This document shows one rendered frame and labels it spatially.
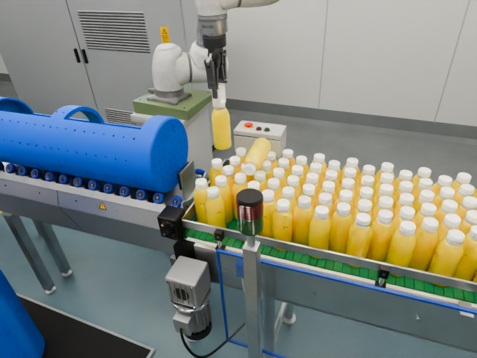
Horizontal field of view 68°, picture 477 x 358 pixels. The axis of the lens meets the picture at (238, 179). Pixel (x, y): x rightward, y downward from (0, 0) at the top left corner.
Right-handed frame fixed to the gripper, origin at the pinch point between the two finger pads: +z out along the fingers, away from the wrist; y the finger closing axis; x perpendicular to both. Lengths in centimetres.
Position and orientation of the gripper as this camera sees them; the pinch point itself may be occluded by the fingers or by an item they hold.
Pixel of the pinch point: (218, 95)
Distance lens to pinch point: 126.4
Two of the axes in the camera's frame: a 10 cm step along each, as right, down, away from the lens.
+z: 0.5, 8.2, 5.6
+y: -3.4, 5.4, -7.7
